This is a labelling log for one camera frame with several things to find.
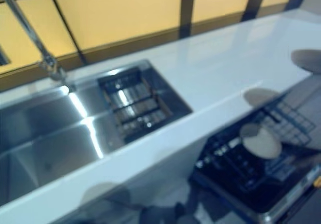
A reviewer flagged cream round plate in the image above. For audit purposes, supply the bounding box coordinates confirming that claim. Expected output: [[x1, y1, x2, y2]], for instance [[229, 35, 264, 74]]
[[239, 123, 283, 159]]

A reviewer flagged black sink dish rack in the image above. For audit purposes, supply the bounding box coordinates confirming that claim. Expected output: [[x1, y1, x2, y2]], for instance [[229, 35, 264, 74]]
[[97, 67, 174, 144]]

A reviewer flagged yellow dark framed window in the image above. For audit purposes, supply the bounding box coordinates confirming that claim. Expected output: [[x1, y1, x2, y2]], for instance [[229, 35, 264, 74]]
[[0, 0, 305, 84]]

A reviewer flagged stainless steel sink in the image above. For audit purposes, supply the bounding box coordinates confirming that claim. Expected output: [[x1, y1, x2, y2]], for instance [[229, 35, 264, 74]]
[[0, 59, 194, 207]]

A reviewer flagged chrome kitchen faucet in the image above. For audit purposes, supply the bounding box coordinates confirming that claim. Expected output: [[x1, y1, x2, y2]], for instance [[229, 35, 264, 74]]
[[0, 0, 76, 91]]

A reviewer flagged wire dishwasher rack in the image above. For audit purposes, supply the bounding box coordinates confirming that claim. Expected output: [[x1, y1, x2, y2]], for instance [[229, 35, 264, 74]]
[[198, 100, 316, 204]]

